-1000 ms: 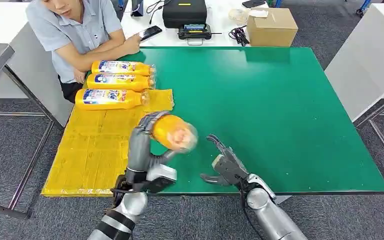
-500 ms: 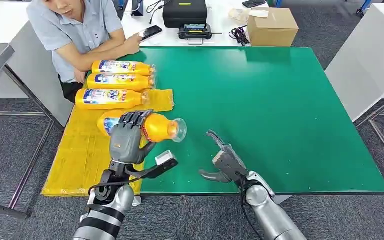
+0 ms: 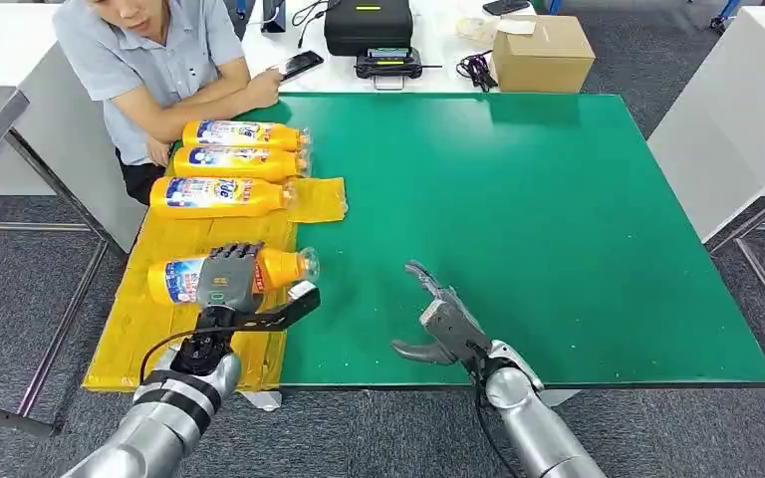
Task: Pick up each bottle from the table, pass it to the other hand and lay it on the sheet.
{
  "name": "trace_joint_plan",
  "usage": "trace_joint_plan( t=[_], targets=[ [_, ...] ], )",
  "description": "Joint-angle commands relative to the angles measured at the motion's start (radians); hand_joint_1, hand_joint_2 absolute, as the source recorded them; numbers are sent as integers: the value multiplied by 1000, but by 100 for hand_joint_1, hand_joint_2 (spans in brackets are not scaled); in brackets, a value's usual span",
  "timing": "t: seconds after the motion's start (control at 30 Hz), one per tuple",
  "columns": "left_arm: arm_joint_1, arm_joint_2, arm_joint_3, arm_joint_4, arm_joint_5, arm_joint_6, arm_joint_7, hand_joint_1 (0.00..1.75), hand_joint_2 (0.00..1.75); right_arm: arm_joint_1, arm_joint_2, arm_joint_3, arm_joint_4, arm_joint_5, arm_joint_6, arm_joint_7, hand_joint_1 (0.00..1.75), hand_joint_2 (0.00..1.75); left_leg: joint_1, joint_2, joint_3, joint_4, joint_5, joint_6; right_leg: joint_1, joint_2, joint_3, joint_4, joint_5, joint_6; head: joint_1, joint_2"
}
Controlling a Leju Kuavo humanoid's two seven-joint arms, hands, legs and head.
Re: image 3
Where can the white side table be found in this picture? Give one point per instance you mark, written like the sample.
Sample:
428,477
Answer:
725,119
79,165

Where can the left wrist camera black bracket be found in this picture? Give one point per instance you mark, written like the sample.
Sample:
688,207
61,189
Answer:
297,307

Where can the orange drink bottle clear cap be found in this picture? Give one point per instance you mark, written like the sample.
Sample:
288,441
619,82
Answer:
244,135
237,163
283,267
224,198

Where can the black hard case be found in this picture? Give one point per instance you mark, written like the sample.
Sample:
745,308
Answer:
369,29

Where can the black handheld controller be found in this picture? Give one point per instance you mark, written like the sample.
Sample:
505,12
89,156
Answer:
389,66

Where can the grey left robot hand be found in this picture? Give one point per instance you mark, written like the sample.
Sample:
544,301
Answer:
227,284

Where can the brown cardboard box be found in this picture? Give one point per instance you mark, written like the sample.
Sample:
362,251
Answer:
541,59

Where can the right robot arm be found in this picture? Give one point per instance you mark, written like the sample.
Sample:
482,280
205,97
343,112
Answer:
541,435

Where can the green table mat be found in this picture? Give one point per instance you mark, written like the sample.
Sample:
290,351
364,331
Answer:
521,231

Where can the person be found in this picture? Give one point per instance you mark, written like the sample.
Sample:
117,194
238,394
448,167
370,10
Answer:
158,59

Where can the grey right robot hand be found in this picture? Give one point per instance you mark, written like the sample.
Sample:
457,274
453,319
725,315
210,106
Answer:
455,323

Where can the clear plastic bag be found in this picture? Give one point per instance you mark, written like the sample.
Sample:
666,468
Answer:
476,29

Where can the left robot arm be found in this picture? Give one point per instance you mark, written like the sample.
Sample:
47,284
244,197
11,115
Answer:
158,422

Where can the yellow sheet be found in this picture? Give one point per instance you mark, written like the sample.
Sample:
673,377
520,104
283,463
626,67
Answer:
158,343

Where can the dark blue box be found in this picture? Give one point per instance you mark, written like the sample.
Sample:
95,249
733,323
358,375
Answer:
275,14

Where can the black smartphone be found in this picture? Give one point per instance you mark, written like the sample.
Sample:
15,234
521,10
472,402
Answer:
506,6
300,65

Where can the white paper slip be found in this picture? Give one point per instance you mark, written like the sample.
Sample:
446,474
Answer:
516,26

